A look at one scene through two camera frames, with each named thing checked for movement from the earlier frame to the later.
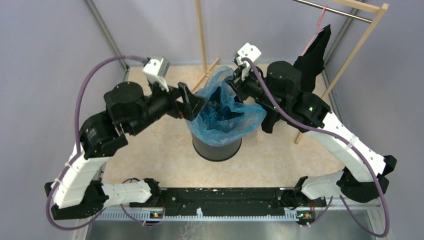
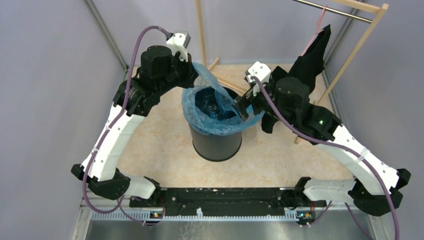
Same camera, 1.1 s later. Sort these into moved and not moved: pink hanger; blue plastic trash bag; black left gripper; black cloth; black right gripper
Moved: black left gripper; blue plastic trash bag; black right gripper
Not moved: black cloth; pink hanger
